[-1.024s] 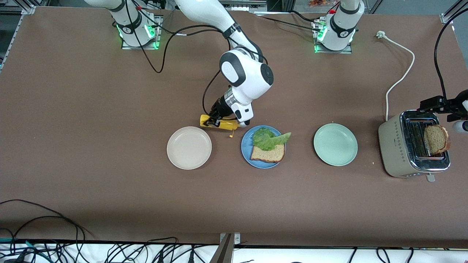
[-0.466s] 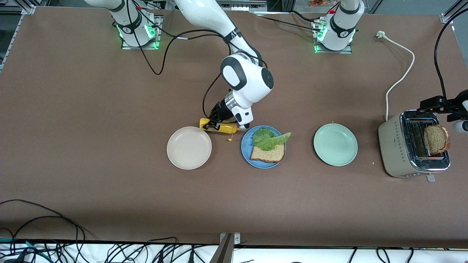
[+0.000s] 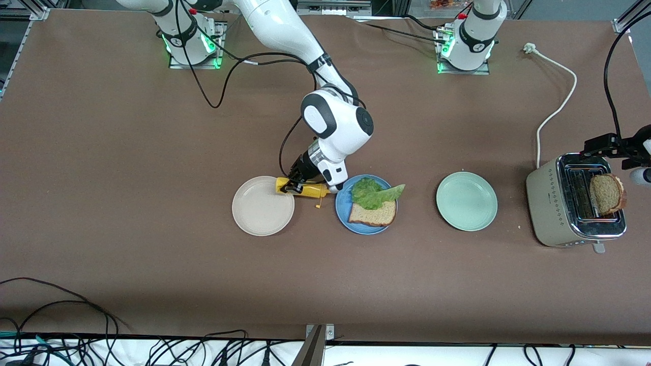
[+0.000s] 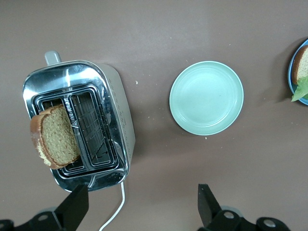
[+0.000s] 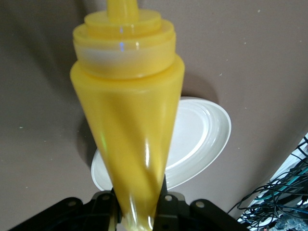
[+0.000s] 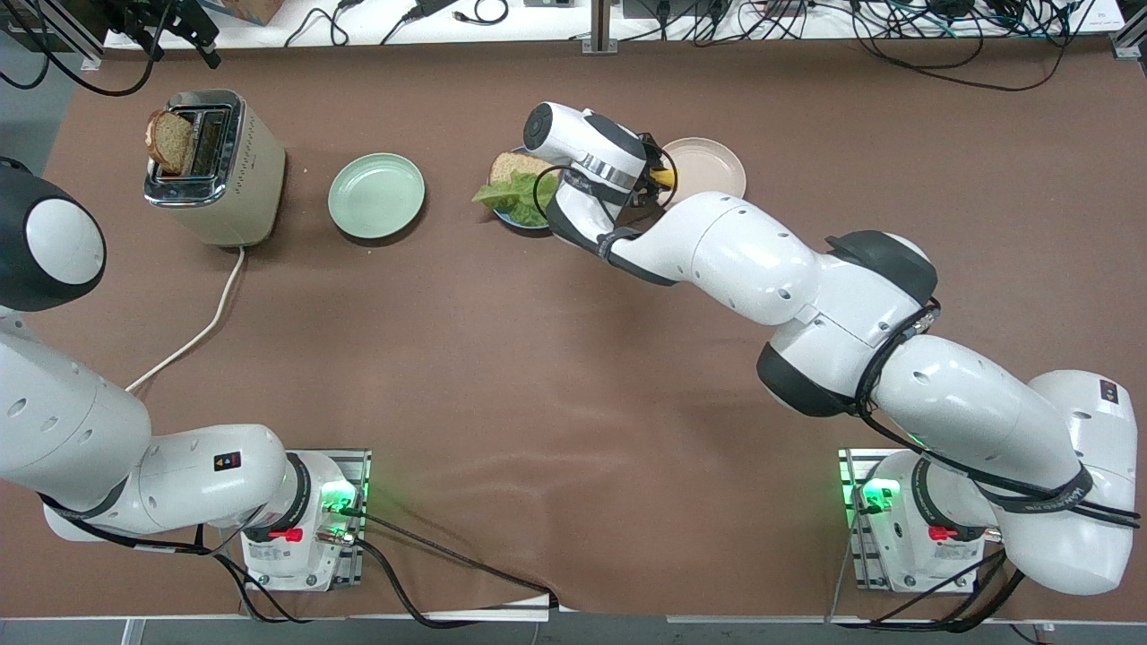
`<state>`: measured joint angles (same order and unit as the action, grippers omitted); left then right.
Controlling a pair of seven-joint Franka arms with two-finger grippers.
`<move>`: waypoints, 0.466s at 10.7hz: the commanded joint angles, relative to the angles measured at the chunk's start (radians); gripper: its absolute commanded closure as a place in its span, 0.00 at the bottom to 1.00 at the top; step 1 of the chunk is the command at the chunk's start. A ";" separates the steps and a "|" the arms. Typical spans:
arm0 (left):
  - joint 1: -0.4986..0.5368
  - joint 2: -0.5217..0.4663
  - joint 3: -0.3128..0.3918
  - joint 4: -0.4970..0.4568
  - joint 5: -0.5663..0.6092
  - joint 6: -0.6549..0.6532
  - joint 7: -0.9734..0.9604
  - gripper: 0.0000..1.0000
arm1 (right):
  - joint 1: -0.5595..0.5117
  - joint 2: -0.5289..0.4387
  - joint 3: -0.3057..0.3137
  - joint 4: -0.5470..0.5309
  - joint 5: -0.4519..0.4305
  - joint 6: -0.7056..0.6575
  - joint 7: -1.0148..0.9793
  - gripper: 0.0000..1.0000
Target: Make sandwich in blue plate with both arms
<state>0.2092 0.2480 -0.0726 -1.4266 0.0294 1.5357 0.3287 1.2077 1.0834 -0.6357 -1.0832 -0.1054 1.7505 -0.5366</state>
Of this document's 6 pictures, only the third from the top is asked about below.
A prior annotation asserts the teal cable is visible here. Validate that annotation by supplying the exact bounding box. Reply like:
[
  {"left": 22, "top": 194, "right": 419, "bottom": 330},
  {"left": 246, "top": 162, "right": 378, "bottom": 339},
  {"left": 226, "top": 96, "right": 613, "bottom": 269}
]
[{"left": 0, "top": 330, "right": 72, "bottom": 364}]

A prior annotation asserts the green lettuce leaf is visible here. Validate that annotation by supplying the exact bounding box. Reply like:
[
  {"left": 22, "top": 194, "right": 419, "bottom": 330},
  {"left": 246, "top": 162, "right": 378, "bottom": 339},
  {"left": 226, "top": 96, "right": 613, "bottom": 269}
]
[{"left": 350, "top": 176, "right": 406, "bottom": 211}]

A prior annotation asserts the white toaster power cord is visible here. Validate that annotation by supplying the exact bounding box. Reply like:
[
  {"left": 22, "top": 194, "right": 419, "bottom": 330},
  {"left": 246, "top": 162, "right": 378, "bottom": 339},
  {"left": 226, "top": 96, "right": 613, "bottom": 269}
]
[{"left": 524, "top": 43, "right": 578, "bottom": 169}]

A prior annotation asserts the light green plate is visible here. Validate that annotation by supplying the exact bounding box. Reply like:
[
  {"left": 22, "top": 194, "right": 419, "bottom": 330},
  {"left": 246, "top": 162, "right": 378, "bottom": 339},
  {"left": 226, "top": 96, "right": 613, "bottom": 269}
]
[{"left": 436, "top": 171, "right": 498, "bottom": 232}]

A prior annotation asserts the black base cable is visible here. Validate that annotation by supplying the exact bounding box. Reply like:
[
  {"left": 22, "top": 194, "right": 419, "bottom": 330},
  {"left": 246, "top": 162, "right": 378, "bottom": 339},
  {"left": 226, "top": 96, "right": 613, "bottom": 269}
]
[{"left": 351, "top": 14, "right": 448, "bottom": 44}]

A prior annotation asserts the yellow mustard squeeze bottle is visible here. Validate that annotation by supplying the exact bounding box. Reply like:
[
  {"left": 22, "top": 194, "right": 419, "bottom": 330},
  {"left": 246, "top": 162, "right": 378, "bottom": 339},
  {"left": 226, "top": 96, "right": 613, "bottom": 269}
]
[{"left": 276, "top": 177, "right": 331, "bottom": 209}]

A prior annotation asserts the blue plate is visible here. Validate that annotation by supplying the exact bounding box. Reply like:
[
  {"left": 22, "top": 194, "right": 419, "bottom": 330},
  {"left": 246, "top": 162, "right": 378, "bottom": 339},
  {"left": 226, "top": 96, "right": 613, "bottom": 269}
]
[{"left": 335, "top": 174, "right": 398, "bottom": 235}]

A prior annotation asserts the long black looped cable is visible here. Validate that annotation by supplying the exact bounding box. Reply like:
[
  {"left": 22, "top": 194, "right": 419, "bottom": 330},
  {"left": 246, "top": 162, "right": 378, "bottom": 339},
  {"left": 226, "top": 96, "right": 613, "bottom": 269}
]
[{"left": 0, "top": 277, "right": 130, "bottom": 356}]

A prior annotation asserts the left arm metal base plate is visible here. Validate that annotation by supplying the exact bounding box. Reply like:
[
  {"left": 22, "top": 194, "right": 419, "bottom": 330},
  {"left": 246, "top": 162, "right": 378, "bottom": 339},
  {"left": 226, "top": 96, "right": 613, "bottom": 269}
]
[{"left": 435, "top": 28, "right": 491, "bottom": 76}]

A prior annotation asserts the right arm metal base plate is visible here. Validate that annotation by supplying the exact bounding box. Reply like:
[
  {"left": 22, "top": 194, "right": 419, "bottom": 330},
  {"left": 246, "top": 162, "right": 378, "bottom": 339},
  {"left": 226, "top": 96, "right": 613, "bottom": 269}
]
[{"left": 169, "top": 23, "right": 227, "bottom": 70}]

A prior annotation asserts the brown bread slice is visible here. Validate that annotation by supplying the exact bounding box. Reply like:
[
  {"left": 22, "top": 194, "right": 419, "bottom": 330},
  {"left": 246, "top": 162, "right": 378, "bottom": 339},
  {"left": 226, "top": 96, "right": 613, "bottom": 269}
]
[
  {"left": 348, "top": 200, "right": 397, "bottom": 227},
  {"left": 589, "top": 174, "right": 627, "bottom": 215}
]

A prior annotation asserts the aluminium frame profile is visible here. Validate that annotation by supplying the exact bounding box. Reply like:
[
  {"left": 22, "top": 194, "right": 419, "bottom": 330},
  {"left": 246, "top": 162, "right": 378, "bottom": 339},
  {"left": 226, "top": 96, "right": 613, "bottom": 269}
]
[
  {"left": 613, "top": 0, "right": 645, "bottom": 34},
  {"left": 20, "top": 0, "right": 69, "bottom": 21}
]

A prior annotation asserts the metal table edge bracket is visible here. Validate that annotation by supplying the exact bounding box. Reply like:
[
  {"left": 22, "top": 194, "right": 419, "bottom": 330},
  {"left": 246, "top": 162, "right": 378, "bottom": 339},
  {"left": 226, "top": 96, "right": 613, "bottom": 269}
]
[{"left": 292, "top": 324, "right": 336, "bottom": 366}]

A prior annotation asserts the grey metal box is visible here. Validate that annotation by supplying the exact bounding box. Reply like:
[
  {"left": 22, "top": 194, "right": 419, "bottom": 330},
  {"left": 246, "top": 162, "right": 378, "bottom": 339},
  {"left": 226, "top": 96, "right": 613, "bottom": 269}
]
[{"left": 297, "top": 0, "right": 372, "bottom": 16}]

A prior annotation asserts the beige chrome toaster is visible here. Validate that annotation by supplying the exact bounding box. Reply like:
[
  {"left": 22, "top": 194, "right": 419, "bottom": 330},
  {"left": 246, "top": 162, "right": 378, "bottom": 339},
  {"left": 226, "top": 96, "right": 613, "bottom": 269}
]
[{"left": 526, "top": 152, "right": 627, "bottom": 254}]

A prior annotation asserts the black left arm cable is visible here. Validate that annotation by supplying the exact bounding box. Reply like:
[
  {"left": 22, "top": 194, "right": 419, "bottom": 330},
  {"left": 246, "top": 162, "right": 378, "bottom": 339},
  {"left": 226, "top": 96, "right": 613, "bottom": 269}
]
[{"left": 604, "top": 23, "right": 651, "bottom": 140}]

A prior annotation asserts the beige plate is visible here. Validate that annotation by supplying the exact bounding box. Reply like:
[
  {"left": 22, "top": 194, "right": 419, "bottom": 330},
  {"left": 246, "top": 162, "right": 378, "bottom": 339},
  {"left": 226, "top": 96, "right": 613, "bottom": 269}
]
[{"left": 232, "top": 176, "right": 295, "bottom": 237}]

